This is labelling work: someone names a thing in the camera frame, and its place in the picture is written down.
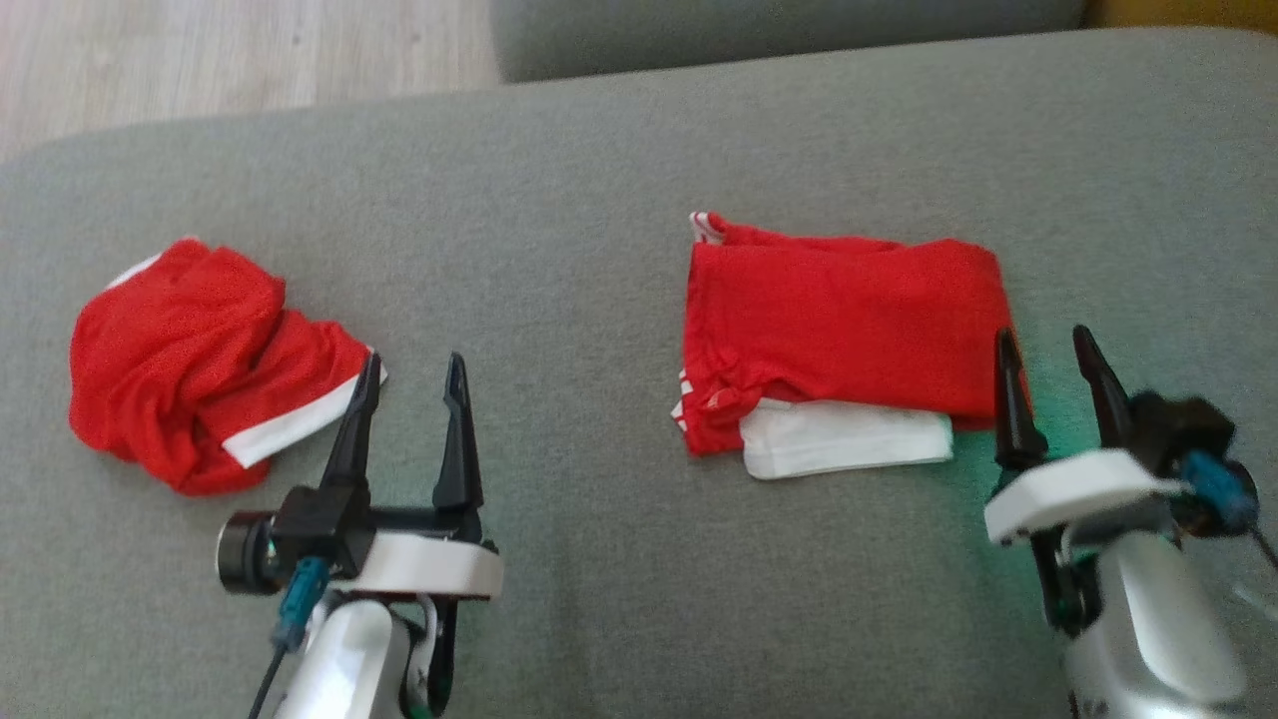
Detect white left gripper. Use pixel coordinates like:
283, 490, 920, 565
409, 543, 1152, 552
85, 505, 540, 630
319, 351, 504, 719

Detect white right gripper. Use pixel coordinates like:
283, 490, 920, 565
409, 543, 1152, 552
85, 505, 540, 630
982, 324, 1187, 637

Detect red basketball shorts white stripe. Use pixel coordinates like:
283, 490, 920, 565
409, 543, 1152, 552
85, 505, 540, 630
67, 237, 389, 498

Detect red basketball jersey white sleeves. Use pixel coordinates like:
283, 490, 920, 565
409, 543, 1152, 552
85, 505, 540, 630
670, 211, 1020, 482

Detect grey fabric sofa seat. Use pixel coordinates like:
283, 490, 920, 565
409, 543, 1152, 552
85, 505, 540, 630
0, 28, 1278, 719

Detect yellow upholstered furniture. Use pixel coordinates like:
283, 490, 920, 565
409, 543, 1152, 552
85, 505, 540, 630
1082, 0, 1278, 37

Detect grey fabric sofa cushion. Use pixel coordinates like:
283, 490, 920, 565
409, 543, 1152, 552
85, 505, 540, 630
488, 0, 1091, 85

